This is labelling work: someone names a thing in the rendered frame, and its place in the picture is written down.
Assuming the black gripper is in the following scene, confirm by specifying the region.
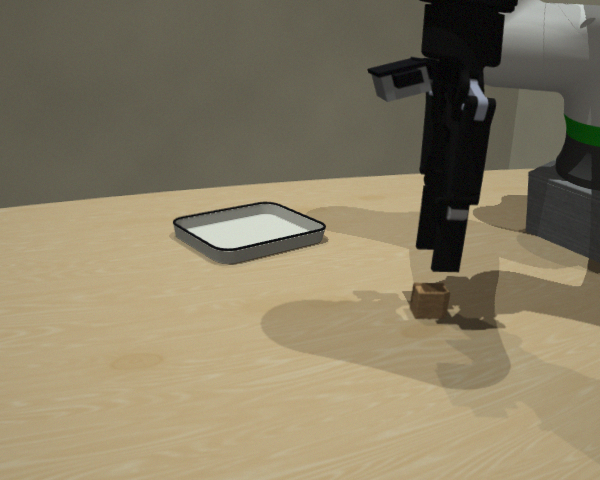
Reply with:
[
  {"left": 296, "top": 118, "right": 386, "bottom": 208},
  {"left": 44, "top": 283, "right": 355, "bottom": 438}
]
[{"left": 416, "top": 4, "right": 505, "bottom": 272}]

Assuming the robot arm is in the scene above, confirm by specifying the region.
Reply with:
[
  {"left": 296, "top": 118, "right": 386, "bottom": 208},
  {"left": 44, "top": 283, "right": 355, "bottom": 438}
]
[{"left": 367, "top": 0, "right": 600, "bottom": 191}]

